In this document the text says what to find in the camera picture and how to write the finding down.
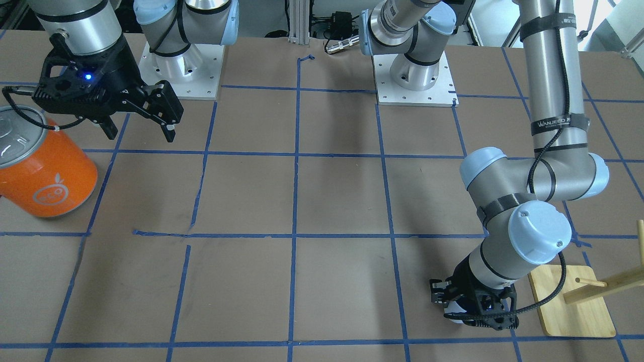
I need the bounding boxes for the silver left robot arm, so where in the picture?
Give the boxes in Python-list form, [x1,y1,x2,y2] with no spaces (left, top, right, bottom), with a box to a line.
[432,1,609,325]

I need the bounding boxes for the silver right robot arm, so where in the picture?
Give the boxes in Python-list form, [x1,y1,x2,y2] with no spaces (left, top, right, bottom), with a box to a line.
[28,1,239,142]

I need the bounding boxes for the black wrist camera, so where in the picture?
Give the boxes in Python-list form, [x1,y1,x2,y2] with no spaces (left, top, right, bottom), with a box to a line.
[444,287,519,331]
[3,33,106,131]

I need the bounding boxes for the orange can with silver lid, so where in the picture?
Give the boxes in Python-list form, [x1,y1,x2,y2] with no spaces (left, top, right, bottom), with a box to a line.
[1,106,98,218]

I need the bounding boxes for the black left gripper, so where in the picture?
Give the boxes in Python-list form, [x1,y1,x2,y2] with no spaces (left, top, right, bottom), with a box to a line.
[430,259,504,315]

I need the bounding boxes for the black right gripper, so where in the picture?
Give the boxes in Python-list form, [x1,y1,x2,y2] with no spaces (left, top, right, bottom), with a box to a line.
[98,35,184,143]

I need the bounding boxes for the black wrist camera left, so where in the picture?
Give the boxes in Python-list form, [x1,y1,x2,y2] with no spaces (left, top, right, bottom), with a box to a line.
[444,287,519,331]

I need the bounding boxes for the light blue plastic cup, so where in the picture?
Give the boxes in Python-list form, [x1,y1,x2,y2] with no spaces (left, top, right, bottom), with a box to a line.
[444,297,477,315]

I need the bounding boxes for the aluminium frame post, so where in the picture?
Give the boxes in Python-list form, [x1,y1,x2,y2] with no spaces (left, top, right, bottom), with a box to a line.
[288,0,311,46]

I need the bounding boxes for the wooden cup rack stand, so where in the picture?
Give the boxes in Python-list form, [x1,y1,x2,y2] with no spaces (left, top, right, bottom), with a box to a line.
[527,219,644,337]

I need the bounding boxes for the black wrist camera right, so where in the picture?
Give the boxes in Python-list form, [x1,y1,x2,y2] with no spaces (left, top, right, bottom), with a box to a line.
[3,33,106,131]

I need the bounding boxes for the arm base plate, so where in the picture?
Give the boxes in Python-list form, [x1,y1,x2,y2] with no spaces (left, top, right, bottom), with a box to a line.
[372,52,459,107]
[139,40,225,100]

